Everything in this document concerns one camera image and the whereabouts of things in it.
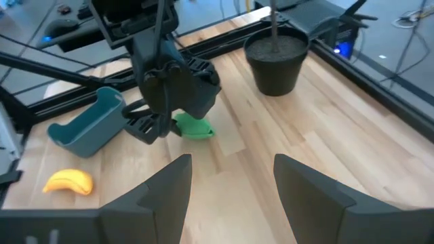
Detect green toy produce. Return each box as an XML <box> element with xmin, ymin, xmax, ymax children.
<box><xmin>172</xmin><ymin>112</ymin><xmax>216</xmax><ymax>140</ymax></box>

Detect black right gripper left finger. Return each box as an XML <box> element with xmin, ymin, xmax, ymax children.
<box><xmin>0</xmin><ymin>154</ymin><xmax>193</xmax><ymax>244</ymax></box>

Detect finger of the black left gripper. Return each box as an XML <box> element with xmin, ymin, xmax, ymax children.
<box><xmin>122</xmin><ymin>108</ymin><xmax>182</xmax><ymax>146</ymax></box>
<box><xmin>186</xmin><ymin>57</ymin><xmax>222</xmax><ymax>120</ymax></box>

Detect black plant pot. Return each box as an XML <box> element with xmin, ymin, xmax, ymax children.
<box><xmin>243</xmin><ymin>26</ymin><xmax>311</xmax><ymax>97</ymax></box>

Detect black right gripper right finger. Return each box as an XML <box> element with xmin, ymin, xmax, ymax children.
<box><xmin>273</xmin><ymin>154</ymin><xmax>434</xmax><ymax>244</ymax></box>

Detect black diagonal frame strut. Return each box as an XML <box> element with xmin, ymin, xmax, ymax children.
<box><xmin>0</xmin><ymin>52</ymin><xmax>136</xmax><ymax>91</ymax></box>

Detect black box with antennas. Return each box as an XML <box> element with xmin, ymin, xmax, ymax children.
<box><xmin>254</xmin><ymin>0</ymin><xmax>379</xmax><ymax>60</ymax></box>

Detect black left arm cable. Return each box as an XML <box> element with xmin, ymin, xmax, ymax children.
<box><xmin>121</xmin><ymin>100</ymin><xmax>153</xmax><ymax>119</ymax></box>

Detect yellow toy banana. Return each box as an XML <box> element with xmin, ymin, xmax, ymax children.
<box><xmin>42</xmin><ymin>168</ymin><xmax>94</xmax><ymax>197</ymax></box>

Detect blue plastic tub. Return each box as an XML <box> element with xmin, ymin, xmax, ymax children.
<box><xmin>47</xmin><ymin>86</ymin><xmax>128</xmax><ymax>159</ymax></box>

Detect black device with blue light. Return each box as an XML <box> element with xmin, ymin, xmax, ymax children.
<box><xmin>36</xmin><ymin>18</ymin><xmax>82</xmax><ymax>50</ymax></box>

